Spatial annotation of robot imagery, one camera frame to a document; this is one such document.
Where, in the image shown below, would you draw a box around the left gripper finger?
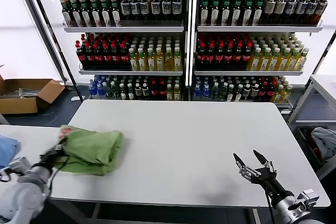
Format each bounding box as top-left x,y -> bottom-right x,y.
55,138 -> 68,152

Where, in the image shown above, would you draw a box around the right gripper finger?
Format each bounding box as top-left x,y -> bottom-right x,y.
233,153 -> 261,183
253,149 -> 277,175

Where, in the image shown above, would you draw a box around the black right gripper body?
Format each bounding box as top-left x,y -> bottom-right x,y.
253,167 -> 295,208

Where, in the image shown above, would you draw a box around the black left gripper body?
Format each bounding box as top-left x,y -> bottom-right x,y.
39,145 -> 65,173

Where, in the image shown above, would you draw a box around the light green polo shirt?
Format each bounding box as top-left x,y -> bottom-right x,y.
54,125 -> 124,177

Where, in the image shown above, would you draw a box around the light blue cloth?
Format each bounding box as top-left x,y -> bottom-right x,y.
0,134 -> 21,169

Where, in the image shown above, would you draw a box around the black storage crate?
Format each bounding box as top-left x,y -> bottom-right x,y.
296,126 -> 336,182

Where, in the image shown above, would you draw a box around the open brown cardboard box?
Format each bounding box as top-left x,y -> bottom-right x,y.
0,64 -> 66,115

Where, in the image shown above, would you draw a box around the grey crumpled cloth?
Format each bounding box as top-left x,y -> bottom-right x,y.
311,126 -> 336,163

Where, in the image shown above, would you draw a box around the plastic wrapped metal parts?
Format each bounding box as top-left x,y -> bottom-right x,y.
0,87 -> 45,100

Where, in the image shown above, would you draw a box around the red cap cola bottle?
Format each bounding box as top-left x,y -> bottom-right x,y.
102,43 -> 113,65
93,43 -> 104,65
224,42 -> 235,63
84,43 -> 96,65
258,81 -> 268,100
205,42 -> 216,63
215,42 -> 226,63
158,81 -> 167,101
233,42 -> 244,63
196,42 -> 207,63
150,81 -> 159,101
120,43 -> 131,65
75,40 -> 88,65
243,42 -> 253,63
111,43 -> 121,65
267,81 -> 276,100

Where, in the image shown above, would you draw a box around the green cap dark tea bottle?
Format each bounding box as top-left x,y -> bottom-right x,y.
243,0 -> 254,26
80,0 -> 92,27
201,0 -> 211,26
61,0 -> 74,27
232,0 -> 243,26
209,0 -> 221,26
90,0 -> 102,27
100,0 -> 112,27
252,0 -> 265,26
110,0 -> 122,27
220,0 -> 232,26
70,0 -> 83,27

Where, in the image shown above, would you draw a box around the grey metal shelf unit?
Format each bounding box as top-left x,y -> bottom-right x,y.
193,0 -> 324,108
46,0 -> 191,101

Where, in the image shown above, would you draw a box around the white label dark drink bottle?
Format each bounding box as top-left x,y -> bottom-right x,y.
172,0 -> 182,22
139,0 -> 150,22
306,0 -> 318,25
120,0 -> 131,22
313,0 -> 329,25
151,0 -> 161,22
296,0 -> 308,25
130,0 -> 140,22
161,0 -> 172,22
285,0 -> 297,24

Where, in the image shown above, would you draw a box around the beige label dark drink bottle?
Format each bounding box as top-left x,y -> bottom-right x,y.
274,0 -> 287,24
263,0 -> 276,24

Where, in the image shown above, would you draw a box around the thin left gripper cable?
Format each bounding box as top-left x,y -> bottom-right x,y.
48,154 -> 71,190

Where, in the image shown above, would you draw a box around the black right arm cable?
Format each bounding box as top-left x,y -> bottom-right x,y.
264,187 -> 276,224

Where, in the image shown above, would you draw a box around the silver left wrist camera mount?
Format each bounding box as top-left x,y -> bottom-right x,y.
0,157 -> 34,183

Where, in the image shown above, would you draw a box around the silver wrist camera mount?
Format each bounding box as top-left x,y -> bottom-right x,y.
288,188 -> 321,211
0,157 -> 34,183

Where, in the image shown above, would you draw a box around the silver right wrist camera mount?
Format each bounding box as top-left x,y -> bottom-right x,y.
288,188 -> 321,211

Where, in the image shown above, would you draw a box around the white table with grey frame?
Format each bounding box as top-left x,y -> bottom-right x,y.
287,74 -> 336,130

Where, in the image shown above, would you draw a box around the dark slanted metal post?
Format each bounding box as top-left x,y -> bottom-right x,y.
15,0 -> 85,102

